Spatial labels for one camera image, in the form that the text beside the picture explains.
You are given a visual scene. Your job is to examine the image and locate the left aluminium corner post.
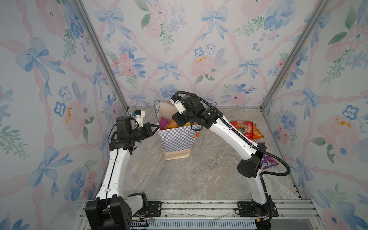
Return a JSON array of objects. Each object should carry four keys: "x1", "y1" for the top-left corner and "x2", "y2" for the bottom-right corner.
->
[{"x1": 71, "y1": 0, "x2": 129, "y2": 113}]

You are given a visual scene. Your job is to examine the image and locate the orange chip snack packet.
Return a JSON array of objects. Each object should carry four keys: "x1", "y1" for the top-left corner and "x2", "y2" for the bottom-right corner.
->
[{"x1": 253, "y1": 124, "x2": 264, "y2": 140}]

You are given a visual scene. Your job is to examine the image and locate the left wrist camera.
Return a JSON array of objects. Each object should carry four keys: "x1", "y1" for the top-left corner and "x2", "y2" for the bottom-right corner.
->
[{"x1": 130, "y1": 110, "x2": 145, "y2": 127}]

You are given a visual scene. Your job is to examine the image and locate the red fruit candy bag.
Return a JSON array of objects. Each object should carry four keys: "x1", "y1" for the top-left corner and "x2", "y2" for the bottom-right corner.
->
[{"x1": 231, "y1": 121, "x2": 254, "y2": 140}]

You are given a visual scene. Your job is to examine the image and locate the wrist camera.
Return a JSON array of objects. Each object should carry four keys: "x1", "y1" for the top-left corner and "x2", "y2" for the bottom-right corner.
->
[
  {"x1": 171, "y1": 95, "x2": 186, "y2": 114},
  {"x1": 130, "y1": 110, "x2": 145, "y2": 127}
]

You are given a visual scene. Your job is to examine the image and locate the blue checkered paper bag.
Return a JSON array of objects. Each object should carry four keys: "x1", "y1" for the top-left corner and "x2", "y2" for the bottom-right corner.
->
[{"x1": 154, "y1": 100, "x2": 201, "y2": 161}]

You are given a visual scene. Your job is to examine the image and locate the black corrugated cable conduit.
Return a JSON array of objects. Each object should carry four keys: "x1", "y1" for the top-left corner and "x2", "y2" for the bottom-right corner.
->
[{"x1": 173, "y1": 90, "x2": 291, "y2": 177}]

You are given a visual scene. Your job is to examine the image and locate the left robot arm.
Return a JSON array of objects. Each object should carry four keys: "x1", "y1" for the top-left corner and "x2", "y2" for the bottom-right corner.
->
[{"x1": 85, "y1": 123, "x2": 159, "y2": 230}]

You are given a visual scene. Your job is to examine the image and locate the yellow mango candy bag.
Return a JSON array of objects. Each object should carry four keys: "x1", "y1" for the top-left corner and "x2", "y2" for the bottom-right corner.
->
[{"x1": 166, "y1": 121, "x2": 190, "y2": 129}]

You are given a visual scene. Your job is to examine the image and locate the right aluminium corner post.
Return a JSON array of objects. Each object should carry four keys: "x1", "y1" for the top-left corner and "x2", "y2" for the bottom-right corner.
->
[{"x1": 260, "y1": 0, "x2": 330, "y2": 112}]

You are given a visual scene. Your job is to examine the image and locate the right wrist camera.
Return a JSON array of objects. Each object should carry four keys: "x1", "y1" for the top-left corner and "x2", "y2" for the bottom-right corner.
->
[{"x1": 171, "y1": 95, "x2": 186, "y2": 114}]

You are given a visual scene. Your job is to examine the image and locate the aluminium corner post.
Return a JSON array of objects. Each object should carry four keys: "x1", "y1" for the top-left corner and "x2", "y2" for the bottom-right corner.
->
[
  {"x1": 71, "y1": 0, "x2": 129, "y2": 113},
  {"x1": 260, "y1": 0, "x2": 330, "y2": 112}
]

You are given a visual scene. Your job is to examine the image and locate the purple grape candy bag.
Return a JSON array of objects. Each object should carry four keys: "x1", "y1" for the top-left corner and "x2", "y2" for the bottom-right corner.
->
[{"x1": 159, "y1": 117, "x2": 170, "y2": 130}]

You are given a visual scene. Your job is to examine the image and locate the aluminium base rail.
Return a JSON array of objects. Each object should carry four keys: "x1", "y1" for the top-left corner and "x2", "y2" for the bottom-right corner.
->
[{"x1": 132, "y1": 200, "x2": 326, "y2": 230}]

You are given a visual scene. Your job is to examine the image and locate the purple small snack packet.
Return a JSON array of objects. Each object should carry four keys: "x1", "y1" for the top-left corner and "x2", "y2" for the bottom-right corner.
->
[{"x1": 261, "y1": 155, "x2": 279, "y2": 170}]

